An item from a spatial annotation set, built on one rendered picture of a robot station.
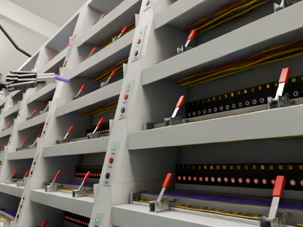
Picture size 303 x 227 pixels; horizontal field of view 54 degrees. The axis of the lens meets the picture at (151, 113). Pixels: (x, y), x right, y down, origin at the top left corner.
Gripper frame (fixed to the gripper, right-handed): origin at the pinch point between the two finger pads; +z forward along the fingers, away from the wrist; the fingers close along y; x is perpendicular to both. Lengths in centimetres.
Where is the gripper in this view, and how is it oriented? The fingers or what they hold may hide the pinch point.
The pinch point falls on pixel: (46, 78)
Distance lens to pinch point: 127.7
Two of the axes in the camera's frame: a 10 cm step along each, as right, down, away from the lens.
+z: 9.6, -1.0, 2.8
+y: 2.8, 6.0, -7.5
